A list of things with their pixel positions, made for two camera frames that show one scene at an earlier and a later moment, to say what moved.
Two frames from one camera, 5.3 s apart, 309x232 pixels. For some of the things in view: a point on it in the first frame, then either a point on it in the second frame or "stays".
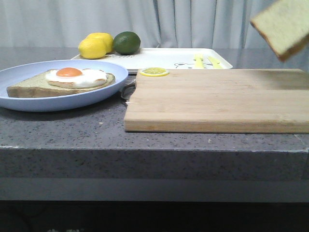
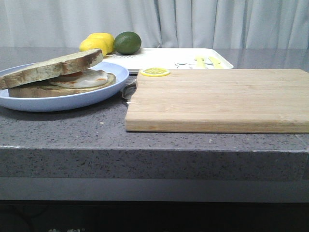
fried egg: [74, 78] stays
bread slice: [37, 86] stays
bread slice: [285, 25] -> [56, 67]
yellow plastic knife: [216, 64] stays
